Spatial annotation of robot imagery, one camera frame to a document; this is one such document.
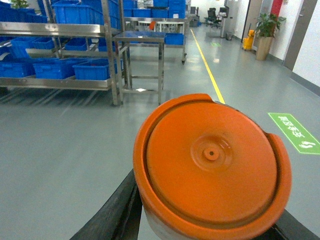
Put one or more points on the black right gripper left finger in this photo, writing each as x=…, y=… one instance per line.
x=119, y=218

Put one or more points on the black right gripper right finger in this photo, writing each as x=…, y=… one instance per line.
x=288, y=227

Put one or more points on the orange cylindrical cap 4680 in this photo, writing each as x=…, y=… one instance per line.
x=206, y=171

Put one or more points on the stainless steel shelf rack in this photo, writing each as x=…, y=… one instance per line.
x=38, y=51

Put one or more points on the blue bin with red parts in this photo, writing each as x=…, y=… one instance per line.
x=93, y=69

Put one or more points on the green floor sign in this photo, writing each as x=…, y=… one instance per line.
x=302, y=140

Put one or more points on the stainless steel table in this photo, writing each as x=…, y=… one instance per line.
x=144, y=61

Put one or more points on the yellow mop bucket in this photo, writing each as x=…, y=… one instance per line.
x=248, y=41

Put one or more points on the potted plant in wooden planter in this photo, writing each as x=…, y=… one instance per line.
x=267, y=25

